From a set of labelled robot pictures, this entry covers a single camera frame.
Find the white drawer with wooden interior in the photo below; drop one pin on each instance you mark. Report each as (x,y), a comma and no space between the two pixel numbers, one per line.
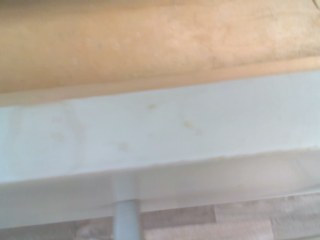
(160,112)

